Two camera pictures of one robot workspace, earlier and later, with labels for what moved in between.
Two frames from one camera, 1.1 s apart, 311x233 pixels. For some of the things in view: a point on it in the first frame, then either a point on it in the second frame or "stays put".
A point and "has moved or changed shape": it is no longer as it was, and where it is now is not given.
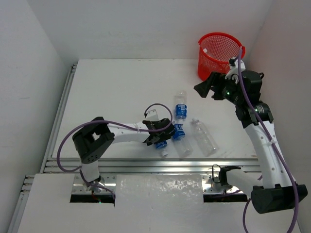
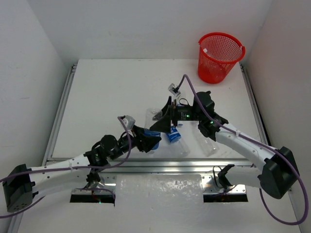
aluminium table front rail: (154, 165) stays put
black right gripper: (216, 79) → (164, 123)
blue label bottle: (161, 145) has moved or changed shape
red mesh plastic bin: (215, 50) stays put
